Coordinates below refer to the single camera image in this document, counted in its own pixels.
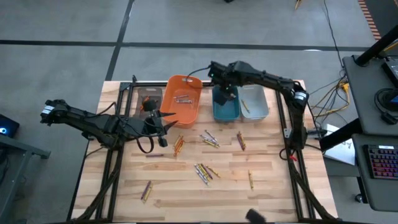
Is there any black floor cable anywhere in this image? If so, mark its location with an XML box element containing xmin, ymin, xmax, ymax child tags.
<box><xmin>323</xmin><ymin>0</ymin><xmax>346</xmax><ymax>71</ymax></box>

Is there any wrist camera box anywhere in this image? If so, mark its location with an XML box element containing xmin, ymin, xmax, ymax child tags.
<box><xmin>207</xmin><ymin>60</ymin><xmax>225</xmax><ymax>79</ymax></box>
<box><xmin>142</xmin><ymin>98</ymin><xmax>159</xmax><ymax>113</ymax></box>

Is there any black laptop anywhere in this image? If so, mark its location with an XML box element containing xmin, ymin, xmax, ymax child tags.
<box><xmin>381</xmin><ymin>57</ymin><xmax>398</xmax><ymax>88</ymax></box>

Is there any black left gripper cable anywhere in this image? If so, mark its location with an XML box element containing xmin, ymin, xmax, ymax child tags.
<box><xmin>135</xmin><ymin>136</ymin><xmax>155</xmax><ymax>154</ymax></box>

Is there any orange plastic bin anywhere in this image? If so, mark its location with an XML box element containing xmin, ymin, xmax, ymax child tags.
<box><xmin>160</xmin><ymin>74</ymin><xmax>203</xmax><ymax>129</ymax></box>

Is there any white plastic bin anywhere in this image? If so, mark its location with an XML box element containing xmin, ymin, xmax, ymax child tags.
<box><xmin>238</xmin><ymin>83</ymin><xmax>270</xmax><ymax>121</ymax></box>

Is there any teal plastic bin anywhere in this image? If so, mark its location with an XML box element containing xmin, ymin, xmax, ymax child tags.
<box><xmin>211</xmin><ymin>84</ymin><xmax>241</xmax><ymax>123</ymax></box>

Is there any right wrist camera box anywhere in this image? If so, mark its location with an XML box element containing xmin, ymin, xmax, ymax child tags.
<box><xmin>207</xmin><ymin>60</ymin><xmax>225</xmax><ymax>79</ymax></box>

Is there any white paper sheet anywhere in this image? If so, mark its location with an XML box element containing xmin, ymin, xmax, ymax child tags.
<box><xmin>322</xmin><ymin>124</ymin><xmax>356</xmax><ymax>166</ymax></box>

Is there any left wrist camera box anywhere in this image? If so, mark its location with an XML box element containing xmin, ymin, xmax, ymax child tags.
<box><xmin>142</xmin><ymin>98</ymin><xmax>159</xmax><ymax>113</ymax></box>

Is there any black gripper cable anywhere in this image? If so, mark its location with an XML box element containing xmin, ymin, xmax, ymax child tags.
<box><xmin>135</xmin><ymin>136</ymin><xmax>155</xmax><ymax>154</ymax></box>
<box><xmin>185</xmin><ymin>65</ymin><xmax>213</xmax><ymax>82</ymax></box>

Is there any black diagonal beam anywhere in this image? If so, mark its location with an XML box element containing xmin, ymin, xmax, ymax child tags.
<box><xmin>319</xmin><ymin>119</ymin><xmax>363</xmax><ymax>152</ymax></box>

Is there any backlit black keyboard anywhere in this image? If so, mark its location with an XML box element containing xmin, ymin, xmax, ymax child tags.
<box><xmin>366</xmin><ymin>144</ymin><xmax>398</xmax><ymax>180</ymax></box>

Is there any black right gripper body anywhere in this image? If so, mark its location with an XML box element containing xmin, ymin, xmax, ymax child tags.
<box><xmin>217</xmin><ymin>71</ymin><xmax>242</xmax><ymax>94</ymax></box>

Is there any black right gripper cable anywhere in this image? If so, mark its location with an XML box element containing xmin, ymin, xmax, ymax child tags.
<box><xmin>185</xmin><ymin>65</ymin><xmax>213</xmax><ymax>82</ymax></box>

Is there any smoky grey plastic bin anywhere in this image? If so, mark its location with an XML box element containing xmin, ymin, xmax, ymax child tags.
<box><xmin>133</xmin><ymin>86</ymin><xmax>164</xmax><ymax>119</ymax></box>

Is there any yellow cable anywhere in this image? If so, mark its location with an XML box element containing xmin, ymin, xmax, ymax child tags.
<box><xmin>312</xmin><ymin>77</ymin><xmax>351</xmax><ymax>119</ymax></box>

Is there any black stand pole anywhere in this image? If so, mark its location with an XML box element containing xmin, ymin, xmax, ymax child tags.
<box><xmin>354</xmin><ymin>24</ymin><xmax>398</xmax><ymax>68</ymax></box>

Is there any black box blue light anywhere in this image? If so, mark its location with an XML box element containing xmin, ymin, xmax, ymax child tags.
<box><xmin>0</xmin><ymin>113</ymin><xmax>21</xmax><ymax>139</ymax></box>

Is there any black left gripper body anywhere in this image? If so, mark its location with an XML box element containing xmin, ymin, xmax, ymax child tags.
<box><xmin>132</xmin><ymin>114</ymin><xmax>169</xmax><ymax>149</ymax></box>

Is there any grey metal shelf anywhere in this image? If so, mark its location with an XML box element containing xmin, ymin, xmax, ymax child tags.
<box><xmin>0</xmin><ymin>133</ymin><xmax>51</xmax><ymax>224</ymax></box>

